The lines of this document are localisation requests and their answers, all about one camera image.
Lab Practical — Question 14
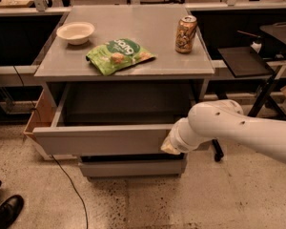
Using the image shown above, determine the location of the grey drawer cabinet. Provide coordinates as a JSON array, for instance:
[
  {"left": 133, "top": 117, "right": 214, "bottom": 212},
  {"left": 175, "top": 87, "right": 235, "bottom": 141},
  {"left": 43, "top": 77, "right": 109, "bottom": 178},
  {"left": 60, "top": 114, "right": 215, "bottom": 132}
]
[{"left": 33, "top": 5, "right": 215, "bottom": 178}]

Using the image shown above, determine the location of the grey top drawer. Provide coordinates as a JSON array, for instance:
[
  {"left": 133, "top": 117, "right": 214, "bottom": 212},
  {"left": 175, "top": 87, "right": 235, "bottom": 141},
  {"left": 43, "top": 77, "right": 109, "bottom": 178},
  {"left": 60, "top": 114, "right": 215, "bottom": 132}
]
[{"left": 33, "top": 80, "right": 194, "bottom": 156}]

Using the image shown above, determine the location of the black floor cable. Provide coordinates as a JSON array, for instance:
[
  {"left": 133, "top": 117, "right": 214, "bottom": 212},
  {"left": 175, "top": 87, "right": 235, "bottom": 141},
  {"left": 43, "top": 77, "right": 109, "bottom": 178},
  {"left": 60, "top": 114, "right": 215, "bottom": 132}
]
[{"left": 51, "top": 155, "right": 90, "bottom": 229}]

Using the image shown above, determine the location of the grey bench frame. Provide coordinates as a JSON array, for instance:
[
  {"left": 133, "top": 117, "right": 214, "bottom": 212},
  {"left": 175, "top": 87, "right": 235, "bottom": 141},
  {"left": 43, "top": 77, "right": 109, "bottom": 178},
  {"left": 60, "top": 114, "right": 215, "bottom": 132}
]
[{"left": 0, "top": 2, "right": 286, "bottom": 88}]

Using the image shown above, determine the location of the white bowl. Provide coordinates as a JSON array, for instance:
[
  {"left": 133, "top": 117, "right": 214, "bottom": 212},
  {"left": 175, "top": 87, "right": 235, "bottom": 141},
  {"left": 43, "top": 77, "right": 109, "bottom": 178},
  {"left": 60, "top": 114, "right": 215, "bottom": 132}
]
[{"left": 56, "top": 22, "right": 94, "bottom": 46}]

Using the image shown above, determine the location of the green snack bag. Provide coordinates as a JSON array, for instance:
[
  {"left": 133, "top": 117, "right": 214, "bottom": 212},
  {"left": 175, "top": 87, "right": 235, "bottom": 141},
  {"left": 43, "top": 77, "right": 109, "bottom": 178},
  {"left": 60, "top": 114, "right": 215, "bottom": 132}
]
[{"left": 86, "top": 38, "right": 154, "bottom": 76}]

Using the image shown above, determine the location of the black tray table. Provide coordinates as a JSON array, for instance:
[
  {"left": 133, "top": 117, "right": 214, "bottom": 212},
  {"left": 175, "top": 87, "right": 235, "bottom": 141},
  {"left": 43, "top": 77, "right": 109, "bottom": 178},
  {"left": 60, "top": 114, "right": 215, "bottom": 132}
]
[{"left": 211, "top": 46, "right": 277, "bottom": 163}]

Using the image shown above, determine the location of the grey drawer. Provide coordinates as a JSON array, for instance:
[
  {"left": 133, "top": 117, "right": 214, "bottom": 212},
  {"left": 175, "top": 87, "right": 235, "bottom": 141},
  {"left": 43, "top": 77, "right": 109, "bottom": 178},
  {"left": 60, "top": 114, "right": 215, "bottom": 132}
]
[
  {"left": 33, "top": 80, "right": 194, "bottom": 156},
  {"left": 79, "top": 154, "right": 187, "bottom": 178}
]

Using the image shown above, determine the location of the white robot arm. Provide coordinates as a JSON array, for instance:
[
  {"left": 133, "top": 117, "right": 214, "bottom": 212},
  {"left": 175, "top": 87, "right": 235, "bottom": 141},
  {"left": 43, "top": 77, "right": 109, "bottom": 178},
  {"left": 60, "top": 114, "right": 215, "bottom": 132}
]
[{"left": 161, "top": 99, "right": 286, "bottom": 164}]

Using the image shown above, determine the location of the orange drink can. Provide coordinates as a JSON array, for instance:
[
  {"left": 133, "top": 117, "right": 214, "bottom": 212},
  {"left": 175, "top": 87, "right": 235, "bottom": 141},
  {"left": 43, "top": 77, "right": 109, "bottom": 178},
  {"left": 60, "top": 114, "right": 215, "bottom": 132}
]
[{"left": 175, "top": 15, "right": 197, "bottom": 53}]

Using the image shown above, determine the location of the grey lower drawer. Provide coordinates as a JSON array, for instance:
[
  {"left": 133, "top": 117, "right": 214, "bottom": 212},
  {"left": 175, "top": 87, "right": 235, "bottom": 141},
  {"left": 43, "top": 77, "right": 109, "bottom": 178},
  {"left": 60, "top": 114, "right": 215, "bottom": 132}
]
[{"left": 79, "top": 154, "right": 187, "bottom": 178}]

